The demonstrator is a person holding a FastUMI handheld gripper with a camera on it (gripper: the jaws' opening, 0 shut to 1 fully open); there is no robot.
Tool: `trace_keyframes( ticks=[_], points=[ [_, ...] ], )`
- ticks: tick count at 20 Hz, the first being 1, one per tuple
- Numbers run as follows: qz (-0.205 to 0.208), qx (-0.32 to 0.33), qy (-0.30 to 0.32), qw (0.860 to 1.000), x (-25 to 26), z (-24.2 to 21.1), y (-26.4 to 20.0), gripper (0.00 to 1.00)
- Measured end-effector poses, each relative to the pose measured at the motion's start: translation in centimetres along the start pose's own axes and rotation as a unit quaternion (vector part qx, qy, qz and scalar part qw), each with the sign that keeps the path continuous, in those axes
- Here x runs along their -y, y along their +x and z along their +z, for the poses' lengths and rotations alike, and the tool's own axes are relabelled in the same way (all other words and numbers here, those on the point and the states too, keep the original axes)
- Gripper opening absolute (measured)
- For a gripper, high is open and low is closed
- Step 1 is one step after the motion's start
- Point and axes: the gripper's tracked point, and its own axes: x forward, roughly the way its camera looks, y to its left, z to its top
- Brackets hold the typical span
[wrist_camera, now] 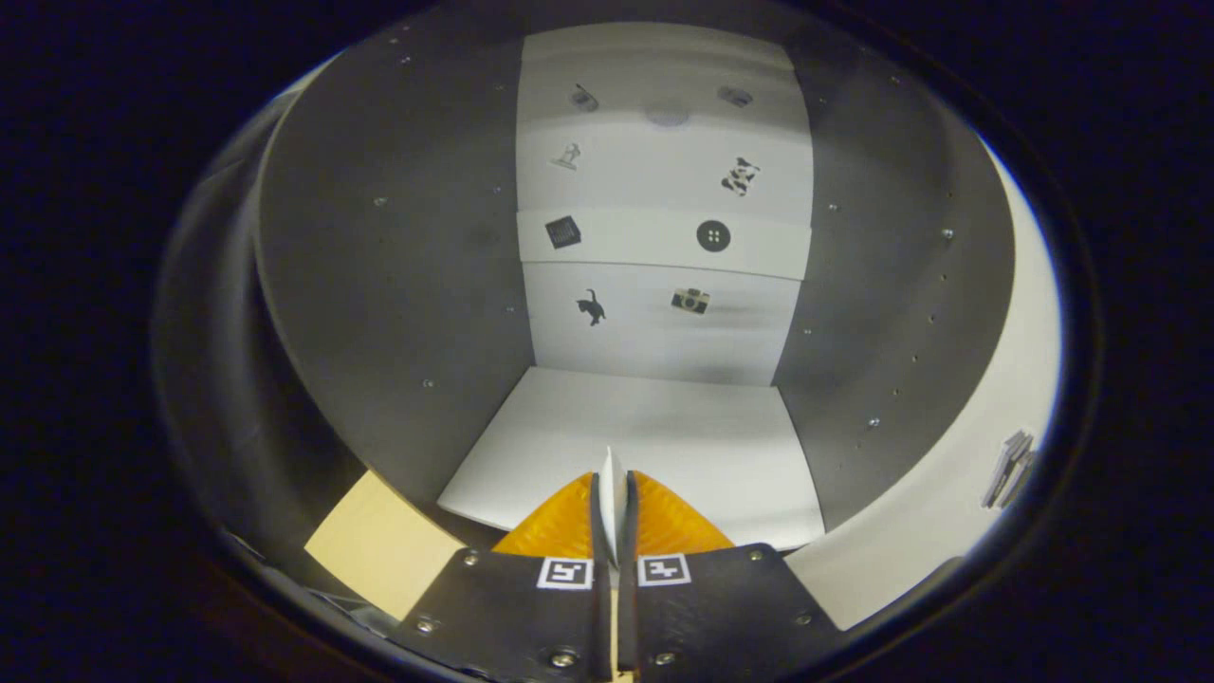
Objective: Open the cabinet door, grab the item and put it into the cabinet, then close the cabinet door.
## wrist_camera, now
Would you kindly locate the slim blue and white bottle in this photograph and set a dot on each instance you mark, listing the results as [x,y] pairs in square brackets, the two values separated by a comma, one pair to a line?
[614,503]

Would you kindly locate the black backdrop cloth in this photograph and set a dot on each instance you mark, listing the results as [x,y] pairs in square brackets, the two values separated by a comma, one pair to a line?
[218,379]

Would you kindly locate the dark grey cabinet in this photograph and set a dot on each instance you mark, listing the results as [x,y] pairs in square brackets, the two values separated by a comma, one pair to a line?
[398,285]

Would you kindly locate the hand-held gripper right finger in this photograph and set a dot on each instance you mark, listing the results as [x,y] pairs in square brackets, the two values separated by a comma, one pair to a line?
[626,626]

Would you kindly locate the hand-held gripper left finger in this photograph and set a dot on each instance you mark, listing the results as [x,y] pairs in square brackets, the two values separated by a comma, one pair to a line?
[601,626]

